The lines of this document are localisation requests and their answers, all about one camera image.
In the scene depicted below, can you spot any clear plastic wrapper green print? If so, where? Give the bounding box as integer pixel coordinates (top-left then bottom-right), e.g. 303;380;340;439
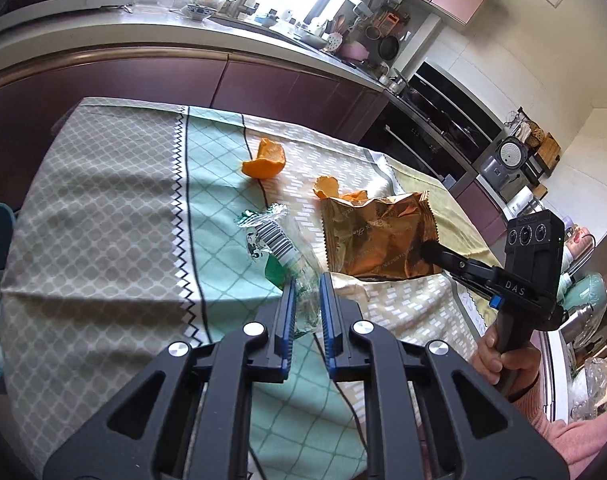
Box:
234;203;325;337

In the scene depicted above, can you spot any black built-in oven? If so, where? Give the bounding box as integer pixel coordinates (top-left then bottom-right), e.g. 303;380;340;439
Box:
358;60;505;186

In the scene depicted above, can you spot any grey rice cooker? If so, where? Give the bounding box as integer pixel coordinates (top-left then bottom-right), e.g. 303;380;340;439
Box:
476;135;530;202

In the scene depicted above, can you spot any black frying pan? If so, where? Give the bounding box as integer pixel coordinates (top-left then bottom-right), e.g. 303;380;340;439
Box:
377;35;400;61

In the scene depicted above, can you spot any blue patterned white bowl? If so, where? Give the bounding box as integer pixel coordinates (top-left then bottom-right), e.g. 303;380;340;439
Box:
186;2;217;22

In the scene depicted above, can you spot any maroon kitchen base cabinet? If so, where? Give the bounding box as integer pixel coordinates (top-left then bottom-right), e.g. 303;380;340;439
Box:
0;47;390;211

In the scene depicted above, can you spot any pale green thermos jug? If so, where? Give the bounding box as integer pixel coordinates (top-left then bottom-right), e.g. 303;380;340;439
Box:
558;267;607;318

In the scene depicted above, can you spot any beige kitchen countertop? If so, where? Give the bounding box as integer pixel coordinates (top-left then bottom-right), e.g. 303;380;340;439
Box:
0;2;390;95

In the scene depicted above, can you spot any pink pot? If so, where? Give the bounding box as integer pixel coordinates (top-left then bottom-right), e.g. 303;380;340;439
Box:
338;42;370;61

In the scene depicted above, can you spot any person's right hand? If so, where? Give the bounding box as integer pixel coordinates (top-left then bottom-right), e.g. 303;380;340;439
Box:
471;331;543;402

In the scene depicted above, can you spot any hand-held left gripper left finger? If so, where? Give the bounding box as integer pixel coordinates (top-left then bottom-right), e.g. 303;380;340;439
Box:
42;276;298;480

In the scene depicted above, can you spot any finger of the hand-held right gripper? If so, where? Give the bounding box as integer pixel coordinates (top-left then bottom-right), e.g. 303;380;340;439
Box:
421;240;495;287
445;271;503;309

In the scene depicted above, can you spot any gold foil snack packet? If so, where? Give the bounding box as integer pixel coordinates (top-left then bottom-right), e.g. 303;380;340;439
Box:
319;191;444;282

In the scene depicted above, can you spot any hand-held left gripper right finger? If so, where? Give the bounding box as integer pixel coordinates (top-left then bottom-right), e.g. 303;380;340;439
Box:
318;272;570;480

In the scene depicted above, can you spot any large orange peel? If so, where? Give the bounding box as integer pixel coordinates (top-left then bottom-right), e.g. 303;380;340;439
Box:
241;137;287;181

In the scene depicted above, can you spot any wooden cutting board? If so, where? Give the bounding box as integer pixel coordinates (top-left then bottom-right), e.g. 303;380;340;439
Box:
537;132;562;177

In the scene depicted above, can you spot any green patterned tablecloth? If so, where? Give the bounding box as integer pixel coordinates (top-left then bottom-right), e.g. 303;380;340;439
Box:
0;96;503;480

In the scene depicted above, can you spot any clear plastic bag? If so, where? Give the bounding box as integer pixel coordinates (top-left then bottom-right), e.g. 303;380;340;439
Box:
571;357;607;421

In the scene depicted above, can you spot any person's right forearm pink sleeve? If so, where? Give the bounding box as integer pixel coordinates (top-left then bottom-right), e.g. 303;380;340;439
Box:
506;380;607;480

